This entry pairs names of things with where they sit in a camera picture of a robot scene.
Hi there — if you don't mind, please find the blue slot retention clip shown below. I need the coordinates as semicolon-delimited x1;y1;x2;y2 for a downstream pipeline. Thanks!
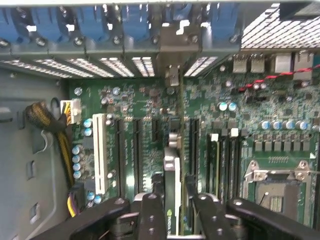
0;8;16;45
122;6;152;42
172;4;193;25
31;7;62;43
211;3;241;41
76;7;107;42

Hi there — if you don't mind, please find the white power connector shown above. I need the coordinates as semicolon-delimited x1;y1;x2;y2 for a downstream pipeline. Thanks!
59;98;83;126

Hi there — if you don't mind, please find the long black expansion slot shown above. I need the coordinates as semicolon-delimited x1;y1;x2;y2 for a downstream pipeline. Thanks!
133;118;144;195
114;118;126;199
189;118;200;176

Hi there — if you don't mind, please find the white expansion slot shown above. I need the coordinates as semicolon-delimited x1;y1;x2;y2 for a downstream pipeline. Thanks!
92;113;109;196

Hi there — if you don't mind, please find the silver USB port block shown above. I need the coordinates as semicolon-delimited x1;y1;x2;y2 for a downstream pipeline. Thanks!
232;53;249;74
249;53;266;74

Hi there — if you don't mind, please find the green motherboard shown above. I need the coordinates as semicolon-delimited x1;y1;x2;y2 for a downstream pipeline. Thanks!
66;51;320;233

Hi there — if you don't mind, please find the silver rear port block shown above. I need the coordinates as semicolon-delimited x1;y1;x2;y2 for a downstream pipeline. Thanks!
273;53;294;75
293;50;315;81

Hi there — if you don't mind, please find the yellow black power cable bundle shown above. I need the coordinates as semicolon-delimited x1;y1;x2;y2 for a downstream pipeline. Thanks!
24;100;85;218

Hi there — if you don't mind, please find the black RAM slot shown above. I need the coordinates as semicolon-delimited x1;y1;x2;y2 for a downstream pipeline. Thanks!
220;128;230;201
229;127;241;200

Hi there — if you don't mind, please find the perforated metal slot cover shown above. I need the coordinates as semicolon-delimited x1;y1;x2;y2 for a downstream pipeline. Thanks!
0;59;73;79
131;56;155;78
98;57;136;78
33;58;95;78
66;58;116;78
183;56;219;78

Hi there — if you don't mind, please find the short black expansion slot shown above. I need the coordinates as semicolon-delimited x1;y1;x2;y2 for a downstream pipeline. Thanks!
151;118;161;142

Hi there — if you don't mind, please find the CPU socket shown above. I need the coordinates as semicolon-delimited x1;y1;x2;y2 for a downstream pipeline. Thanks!
243;159;315;227

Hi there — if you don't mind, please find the red black twisted wire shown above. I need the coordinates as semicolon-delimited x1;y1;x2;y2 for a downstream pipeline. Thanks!
238;63;320;93

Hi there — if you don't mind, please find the open black PC case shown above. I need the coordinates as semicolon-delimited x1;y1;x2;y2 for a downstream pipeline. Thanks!
0;0;320;240

